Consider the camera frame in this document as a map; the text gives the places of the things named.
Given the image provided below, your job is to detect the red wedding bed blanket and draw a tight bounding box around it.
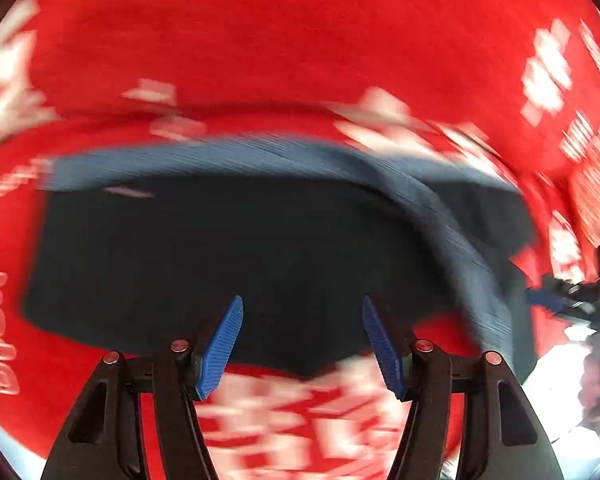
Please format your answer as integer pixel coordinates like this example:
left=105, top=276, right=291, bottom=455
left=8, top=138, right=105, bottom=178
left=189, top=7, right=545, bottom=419
left=0, top=0, right=600, bottom=479

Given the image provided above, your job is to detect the black pants grey waistband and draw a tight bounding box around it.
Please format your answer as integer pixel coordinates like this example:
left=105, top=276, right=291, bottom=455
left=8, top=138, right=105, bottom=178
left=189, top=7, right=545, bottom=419
left=23, top=138, right=537, bottom=378

